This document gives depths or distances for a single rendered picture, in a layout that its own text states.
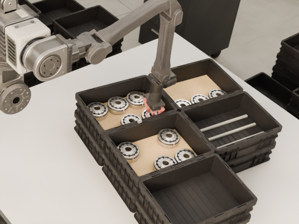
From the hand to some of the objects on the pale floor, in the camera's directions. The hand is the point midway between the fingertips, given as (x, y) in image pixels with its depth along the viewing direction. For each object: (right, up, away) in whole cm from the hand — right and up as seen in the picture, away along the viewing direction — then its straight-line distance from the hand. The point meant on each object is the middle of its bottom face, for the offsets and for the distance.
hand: (151, 114), depth 266 cm
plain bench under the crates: (-1, -73, +49) cm, 88 cm away
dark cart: (+25, +47, +194) cm, 202 cm away
